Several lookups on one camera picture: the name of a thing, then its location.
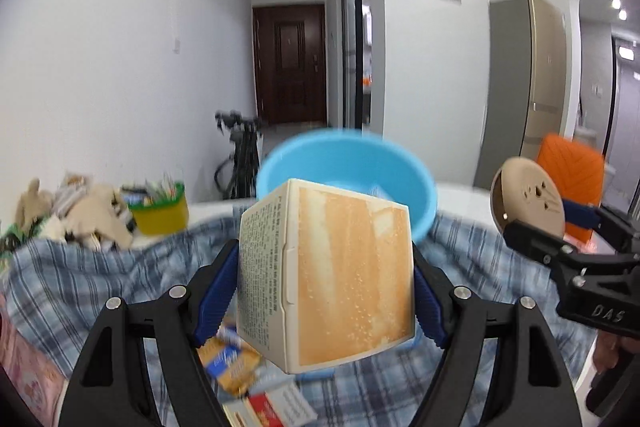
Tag cream and orange carton box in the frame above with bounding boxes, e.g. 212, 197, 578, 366
236, 178, 416, 375

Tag bundle of small sachets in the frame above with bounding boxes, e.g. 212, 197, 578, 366
122, 174, 183, 208

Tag pink printed blanket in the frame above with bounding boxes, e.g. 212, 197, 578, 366
0, 297, 68, 413

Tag striped wrapped packet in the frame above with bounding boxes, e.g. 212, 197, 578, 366
55, 174, 93, 208

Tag black framed sliding glass door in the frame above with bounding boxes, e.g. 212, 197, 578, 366
341, 0, 373, 130

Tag blue plaid cloth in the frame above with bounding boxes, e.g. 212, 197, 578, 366
0, 207, 601, 427

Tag red and white box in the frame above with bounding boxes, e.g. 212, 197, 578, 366
222, 382, 318, 427

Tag blue plastic basin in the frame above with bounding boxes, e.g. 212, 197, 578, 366
256, 129, 438, 243

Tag yellow green plastic container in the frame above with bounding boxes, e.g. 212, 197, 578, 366
122, 182, 190, 235

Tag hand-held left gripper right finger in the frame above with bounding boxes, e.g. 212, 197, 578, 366
412, 252, 583, 427

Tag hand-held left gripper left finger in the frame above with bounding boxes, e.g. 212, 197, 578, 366
57, 239, 241, 427

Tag gold refrigerator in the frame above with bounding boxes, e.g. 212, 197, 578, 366
472, 0, 568, 190

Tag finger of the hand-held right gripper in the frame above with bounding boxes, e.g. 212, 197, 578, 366
502, 218, 591, 268
562, 201, 640, 253

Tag orange and blue snack packet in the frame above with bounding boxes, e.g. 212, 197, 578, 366
197, 324, 263, 398

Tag tan round disc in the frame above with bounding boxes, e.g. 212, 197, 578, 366
490, 157, 568, 240

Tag dark brown entrance door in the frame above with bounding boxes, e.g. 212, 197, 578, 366
252, 4, 327, 125

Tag orange chair back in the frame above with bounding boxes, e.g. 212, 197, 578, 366
535, 133, 606, 243

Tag green patterned bag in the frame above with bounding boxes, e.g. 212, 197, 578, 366
0, 222, 31, 253

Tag person's right hand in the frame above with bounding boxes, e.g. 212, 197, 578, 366
592, 331, 623, 388

